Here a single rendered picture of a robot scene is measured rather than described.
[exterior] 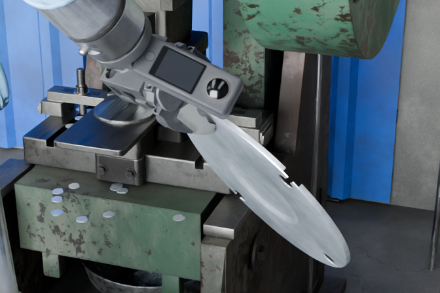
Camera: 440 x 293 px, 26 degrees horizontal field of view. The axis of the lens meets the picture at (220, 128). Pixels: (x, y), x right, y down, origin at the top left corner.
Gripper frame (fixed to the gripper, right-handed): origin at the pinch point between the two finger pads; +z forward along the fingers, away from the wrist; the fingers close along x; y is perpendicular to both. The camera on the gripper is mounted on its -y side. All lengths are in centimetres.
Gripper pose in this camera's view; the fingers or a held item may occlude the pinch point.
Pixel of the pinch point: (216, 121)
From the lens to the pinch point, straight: 115.2
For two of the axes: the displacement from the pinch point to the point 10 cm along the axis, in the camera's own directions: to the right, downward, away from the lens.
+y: -7.7, -2.5, 5.8
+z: 4.4, 4.4, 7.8
